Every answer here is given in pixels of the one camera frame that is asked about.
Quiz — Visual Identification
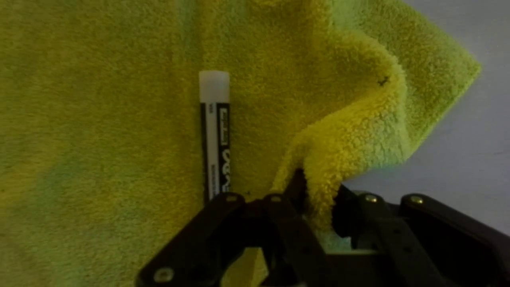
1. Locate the black marker with white cap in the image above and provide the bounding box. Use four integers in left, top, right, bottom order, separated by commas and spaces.
198, 69, 233, 204

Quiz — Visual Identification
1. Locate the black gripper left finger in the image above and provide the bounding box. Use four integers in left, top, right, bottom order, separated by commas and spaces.
135, 167, 345, 287

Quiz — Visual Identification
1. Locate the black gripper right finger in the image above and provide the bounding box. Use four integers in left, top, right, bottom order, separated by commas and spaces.
331, 182, 510, 287

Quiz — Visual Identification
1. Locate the yellow terry cloth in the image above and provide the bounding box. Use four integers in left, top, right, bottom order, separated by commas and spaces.
0, 0, 485, 287

